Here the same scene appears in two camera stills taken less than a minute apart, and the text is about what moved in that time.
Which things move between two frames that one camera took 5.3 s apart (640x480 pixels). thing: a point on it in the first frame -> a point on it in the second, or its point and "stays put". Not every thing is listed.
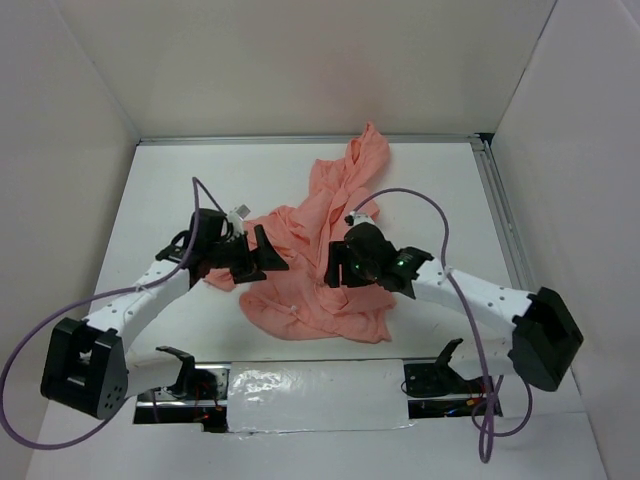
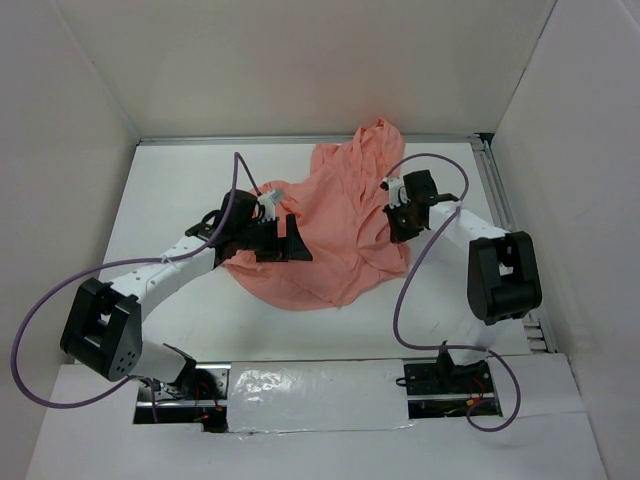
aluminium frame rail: [487, 143] stays put
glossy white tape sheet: [317, 396] stays put
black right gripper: [340, 252] -> [399, 234]
